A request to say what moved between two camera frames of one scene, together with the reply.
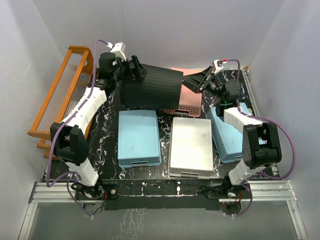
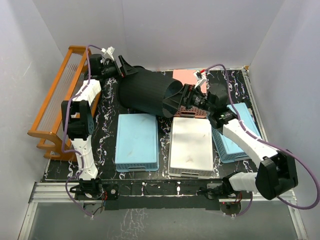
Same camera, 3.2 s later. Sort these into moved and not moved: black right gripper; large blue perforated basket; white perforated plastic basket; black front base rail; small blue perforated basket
Moved: small blue perforated basket; black right gripper
Not moved: white perforated plastic basket; large blue perforated basket; black front base rail
